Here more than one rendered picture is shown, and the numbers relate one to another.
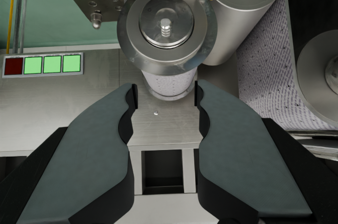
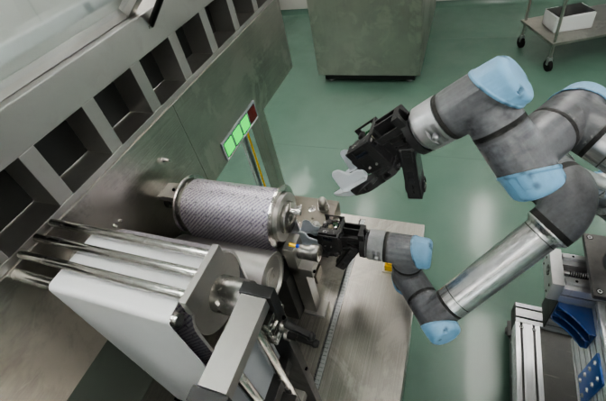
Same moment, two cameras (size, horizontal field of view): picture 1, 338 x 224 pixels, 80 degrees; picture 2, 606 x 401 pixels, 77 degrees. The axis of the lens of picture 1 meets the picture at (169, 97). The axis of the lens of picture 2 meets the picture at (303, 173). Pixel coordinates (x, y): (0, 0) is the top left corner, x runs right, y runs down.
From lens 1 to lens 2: 0.71 m
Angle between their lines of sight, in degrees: 63
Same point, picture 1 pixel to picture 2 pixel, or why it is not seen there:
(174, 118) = (147, 168)
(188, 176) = (100, 119)
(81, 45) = not seen: hidden behind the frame
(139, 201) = (129, 59)
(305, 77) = (234, 264)
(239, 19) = (257, 259)
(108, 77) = (206, 157)
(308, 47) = not seen: hidden behind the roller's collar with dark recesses
